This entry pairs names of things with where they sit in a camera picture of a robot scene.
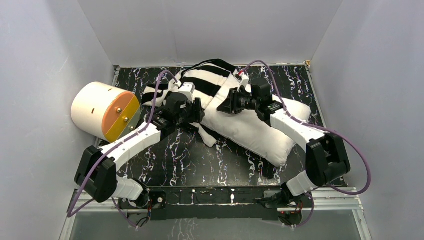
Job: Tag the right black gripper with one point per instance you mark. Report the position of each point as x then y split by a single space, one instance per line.
230 105

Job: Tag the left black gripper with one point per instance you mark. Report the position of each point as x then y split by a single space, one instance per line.
197 110

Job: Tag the white pillow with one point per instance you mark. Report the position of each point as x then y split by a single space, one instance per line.
246 130

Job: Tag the black white striped pillowcase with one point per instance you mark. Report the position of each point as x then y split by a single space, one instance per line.
208 78

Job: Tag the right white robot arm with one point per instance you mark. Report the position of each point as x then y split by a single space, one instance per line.
325 153

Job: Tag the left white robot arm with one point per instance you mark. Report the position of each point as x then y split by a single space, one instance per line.
97 173

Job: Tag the white orange cylinder roll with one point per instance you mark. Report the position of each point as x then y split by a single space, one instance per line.
105 111

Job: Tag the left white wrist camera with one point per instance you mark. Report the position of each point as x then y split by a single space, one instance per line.
187 89

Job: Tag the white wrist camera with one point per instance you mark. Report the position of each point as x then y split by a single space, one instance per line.
187 89
242 79

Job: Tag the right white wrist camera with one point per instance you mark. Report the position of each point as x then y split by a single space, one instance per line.
242 79

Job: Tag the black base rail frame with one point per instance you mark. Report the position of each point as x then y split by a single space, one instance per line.
268 203

